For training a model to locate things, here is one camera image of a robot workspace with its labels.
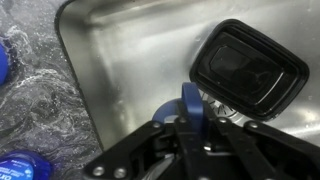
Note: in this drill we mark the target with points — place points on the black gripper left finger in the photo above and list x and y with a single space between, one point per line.
152 152

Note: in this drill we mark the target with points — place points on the sink drain strainer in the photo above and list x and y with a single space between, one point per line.
222 110

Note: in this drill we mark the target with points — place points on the blue cup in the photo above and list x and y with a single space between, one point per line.
189 106

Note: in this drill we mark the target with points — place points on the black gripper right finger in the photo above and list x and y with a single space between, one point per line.
256 151

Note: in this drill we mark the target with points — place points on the stainless steel sink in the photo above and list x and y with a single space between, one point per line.
129 57

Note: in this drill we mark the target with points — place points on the black plastic food tray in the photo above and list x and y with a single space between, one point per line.
248 71

